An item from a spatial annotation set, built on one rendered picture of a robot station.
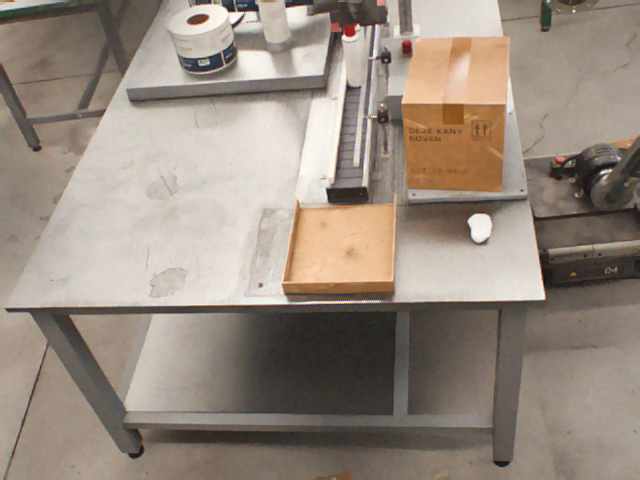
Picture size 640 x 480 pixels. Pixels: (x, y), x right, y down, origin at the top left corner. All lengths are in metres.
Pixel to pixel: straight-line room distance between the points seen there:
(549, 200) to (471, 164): 0.96
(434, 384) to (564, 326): 0.52
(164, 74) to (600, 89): 2.17
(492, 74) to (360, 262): 0.55
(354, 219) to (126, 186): 0.70
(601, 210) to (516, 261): 1.01
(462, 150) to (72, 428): 1.68
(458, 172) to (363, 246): 0.30
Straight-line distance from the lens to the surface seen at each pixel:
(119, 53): 3.63
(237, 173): 2.09
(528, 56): 4.05
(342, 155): 2.00
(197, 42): 2.43
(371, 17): 1.88
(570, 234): 2.67
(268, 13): 2.45
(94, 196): 2.19
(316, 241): 1.82
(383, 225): 1.84
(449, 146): 1.81
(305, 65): 2.41
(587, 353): 2.64
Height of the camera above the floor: 2.10
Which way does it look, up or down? 44 degrees down
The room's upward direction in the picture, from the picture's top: 11 degrees counter-clockwise
